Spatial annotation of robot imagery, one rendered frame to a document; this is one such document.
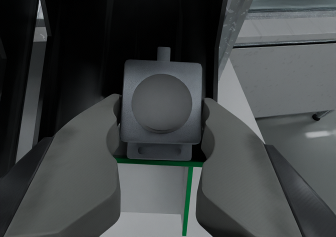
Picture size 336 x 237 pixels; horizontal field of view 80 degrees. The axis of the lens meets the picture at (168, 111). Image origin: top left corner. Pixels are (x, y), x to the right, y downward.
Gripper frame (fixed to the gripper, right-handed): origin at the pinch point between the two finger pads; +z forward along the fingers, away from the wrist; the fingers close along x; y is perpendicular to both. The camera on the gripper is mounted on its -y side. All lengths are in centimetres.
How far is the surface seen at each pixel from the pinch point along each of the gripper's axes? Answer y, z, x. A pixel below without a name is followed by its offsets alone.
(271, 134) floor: 88, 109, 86
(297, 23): 6, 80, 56
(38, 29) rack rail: -1.7, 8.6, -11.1
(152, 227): 37.7, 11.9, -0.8
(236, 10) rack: -3.9, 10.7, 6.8
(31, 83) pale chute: 5.8, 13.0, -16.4
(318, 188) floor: 105, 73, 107
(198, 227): 37.7, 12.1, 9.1
